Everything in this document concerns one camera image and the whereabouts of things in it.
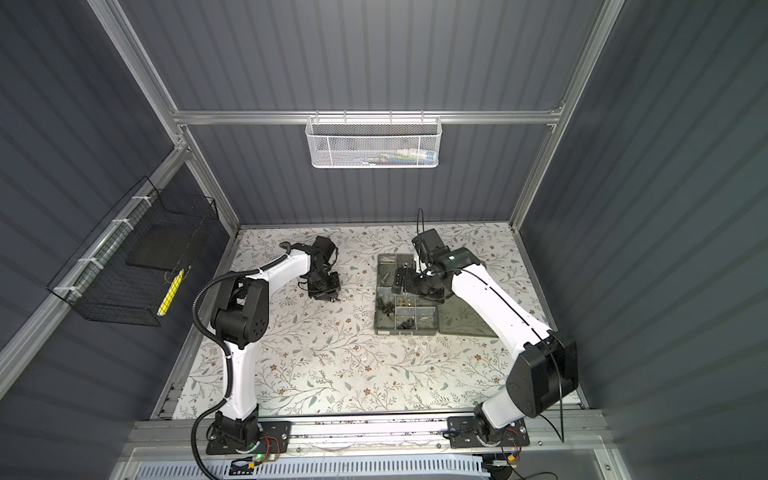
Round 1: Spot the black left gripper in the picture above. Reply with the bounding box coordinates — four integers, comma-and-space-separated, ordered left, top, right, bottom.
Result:
307, 269, 341, 300

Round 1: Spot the translucent green organizer box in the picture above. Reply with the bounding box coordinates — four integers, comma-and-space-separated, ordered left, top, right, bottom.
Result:
373, 253, 497, 338

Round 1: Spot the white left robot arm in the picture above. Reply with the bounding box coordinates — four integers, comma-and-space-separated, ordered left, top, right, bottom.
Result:
193, 237, 340, 421

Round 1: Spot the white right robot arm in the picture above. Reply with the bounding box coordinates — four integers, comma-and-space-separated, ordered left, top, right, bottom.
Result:
394, 264, 579, 430

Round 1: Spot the yellow marker pen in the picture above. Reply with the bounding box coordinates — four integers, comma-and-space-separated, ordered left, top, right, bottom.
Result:
156, 269, 185, 317

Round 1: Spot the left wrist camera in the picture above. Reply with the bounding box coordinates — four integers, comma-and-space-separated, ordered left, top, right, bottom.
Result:
312, 236, 338, 267

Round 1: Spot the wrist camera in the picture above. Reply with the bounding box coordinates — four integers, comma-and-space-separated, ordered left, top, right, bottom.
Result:
412, 229, 483, 271
312, 236, 338, 267

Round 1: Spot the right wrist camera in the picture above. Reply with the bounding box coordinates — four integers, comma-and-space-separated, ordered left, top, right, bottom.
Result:
412, 229, 483, 271

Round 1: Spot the black corrugated cable hose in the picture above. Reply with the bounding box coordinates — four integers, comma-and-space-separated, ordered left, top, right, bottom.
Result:
190, 241, 295, 480

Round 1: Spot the white wire mesh basket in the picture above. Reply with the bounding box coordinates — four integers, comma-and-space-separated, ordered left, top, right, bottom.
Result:
305, 118, 443, 169

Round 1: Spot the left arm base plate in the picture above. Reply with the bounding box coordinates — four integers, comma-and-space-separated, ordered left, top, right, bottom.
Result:
205, 417, 292, 455

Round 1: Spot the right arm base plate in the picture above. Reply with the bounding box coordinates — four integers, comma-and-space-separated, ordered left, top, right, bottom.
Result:
441, 415, 530, 449

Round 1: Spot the black wire basket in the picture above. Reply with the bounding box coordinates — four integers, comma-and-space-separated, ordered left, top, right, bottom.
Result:
48, 178, 219, 327

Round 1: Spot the aluminium front rail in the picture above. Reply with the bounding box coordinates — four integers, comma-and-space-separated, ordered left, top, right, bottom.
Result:
122, 407, 613, 460

